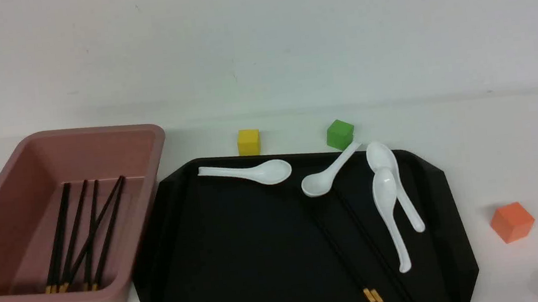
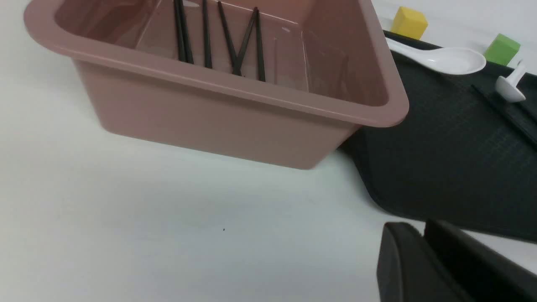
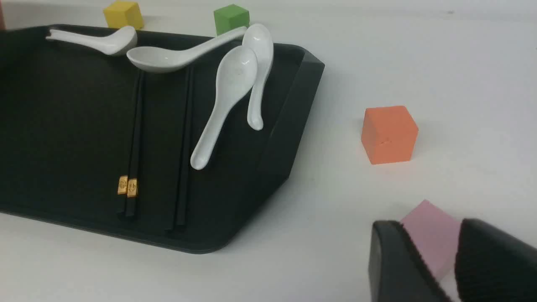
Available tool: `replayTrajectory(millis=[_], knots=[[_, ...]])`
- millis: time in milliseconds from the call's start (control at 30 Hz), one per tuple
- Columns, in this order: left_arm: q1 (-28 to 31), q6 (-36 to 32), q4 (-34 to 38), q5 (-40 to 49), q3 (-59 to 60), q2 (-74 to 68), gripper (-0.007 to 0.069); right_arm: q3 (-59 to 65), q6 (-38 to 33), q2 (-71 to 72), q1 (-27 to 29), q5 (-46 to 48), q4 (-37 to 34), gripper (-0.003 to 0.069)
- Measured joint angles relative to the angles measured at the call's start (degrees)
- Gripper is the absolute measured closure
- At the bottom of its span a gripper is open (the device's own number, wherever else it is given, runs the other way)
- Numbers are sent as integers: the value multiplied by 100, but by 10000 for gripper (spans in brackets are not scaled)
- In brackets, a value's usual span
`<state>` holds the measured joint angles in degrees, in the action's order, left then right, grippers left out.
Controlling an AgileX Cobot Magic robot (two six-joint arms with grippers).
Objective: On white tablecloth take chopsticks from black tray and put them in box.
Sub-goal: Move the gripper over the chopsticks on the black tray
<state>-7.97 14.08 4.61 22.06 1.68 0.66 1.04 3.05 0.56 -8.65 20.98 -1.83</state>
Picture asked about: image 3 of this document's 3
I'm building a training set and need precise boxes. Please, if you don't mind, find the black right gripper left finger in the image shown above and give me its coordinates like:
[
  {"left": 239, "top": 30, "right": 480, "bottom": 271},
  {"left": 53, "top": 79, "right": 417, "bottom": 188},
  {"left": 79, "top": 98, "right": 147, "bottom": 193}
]
[{"left": 368, "top": 221, "right": 451, "bottom": 302}]

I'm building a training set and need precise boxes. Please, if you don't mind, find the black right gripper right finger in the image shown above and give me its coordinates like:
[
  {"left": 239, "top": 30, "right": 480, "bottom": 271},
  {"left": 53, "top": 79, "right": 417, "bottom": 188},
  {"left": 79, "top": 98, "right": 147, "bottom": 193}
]
[{"left": 455, "top": 219, "right": 537, "bottom": 302}]

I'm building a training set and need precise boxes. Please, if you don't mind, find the black chopstick gold band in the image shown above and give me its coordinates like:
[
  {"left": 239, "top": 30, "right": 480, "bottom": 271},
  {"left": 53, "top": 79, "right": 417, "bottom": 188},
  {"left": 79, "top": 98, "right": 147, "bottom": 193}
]
[
  {"left": 124, "top": 71, "right": 144, "bottom": 219},
  {"left": 115, "top": 70, "right": 142, "bottom": 218}
]

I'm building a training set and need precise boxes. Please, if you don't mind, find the pink cube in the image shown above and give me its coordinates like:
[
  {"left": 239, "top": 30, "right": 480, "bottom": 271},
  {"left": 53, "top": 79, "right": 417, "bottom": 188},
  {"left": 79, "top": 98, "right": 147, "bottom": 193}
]
[{"left": 401, "top": 200, "right": 461, "bottom": 281}]

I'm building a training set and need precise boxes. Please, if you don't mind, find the orange cube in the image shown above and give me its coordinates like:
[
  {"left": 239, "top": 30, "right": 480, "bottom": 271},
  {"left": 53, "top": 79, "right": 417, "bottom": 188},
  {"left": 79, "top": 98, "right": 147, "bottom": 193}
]
[{"left": 361, "top": 105, "right": 419, "bottom": 165}]

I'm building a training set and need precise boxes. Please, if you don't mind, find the white ceramic spoon front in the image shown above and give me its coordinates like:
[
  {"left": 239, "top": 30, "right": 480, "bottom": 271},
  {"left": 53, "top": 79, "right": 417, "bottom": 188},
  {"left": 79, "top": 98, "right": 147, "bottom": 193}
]
[{"left": 190, "top": 45, "right": 258, "bottom": 170}]

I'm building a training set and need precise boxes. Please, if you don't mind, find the white ceramic spoon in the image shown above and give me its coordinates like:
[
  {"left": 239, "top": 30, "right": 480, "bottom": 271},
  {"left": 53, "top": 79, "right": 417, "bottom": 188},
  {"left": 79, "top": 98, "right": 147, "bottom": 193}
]
[
  {"left": 190, "top": 45, "right": 258, "bottom": 170},
  {"left": 45, "top": 26, "right": 138, "bottom": 57},
  {"left": 242, "top": 23, "right": 274, "bottom": 131}
]

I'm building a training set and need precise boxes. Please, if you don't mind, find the white ceramic spoon rear right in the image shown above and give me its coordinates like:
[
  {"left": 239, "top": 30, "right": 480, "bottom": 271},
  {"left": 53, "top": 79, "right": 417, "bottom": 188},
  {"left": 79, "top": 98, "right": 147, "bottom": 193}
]
[{"left": 242, "top": 23, "right": 274, "bottom": 131}]

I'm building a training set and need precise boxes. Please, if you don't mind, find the green cube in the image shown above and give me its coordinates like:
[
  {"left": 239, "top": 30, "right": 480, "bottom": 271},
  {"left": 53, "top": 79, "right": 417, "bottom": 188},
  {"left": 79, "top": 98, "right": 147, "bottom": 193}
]
[{"left": 214, "top": 4, "right": 250, "bottom": 36}]

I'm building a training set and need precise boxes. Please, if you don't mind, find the white ceramic spoon bowl left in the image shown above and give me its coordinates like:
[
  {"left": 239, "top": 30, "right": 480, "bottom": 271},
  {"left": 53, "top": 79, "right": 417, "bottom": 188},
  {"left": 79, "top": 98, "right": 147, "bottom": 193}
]
[{"left": 126, "top": 26, "right": 247, "bottom": 74}]

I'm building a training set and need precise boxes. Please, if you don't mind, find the white ceramic spoon far left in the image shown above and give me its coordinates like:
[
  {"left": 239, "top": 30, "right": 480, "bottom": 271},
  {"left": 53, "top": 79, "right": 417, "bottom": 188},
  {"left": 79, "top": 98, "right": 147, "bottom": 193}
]
[{"left": 45, "top": 26, "right": 138, "bottom": 57}]

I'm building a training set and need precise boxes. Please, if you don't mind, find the black plastic tray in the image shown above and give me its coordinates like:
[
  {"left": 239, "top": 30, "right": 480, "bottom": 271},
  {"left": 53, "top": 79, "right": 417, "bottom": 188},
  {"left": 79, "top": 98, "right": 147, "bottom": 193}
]
[{"left": 0, "top": 24, "right": 325, "bottom": 254}]

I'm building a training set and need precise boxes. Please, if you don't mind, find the yellow cube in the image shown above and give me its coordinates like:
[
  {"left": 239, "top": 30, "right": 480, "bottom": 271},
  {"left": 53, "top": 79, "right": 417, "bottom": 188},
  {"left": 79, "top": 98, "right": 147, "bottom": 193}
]
[{"left": 103, "top": 1, "right": 145, "bottom": 29}]

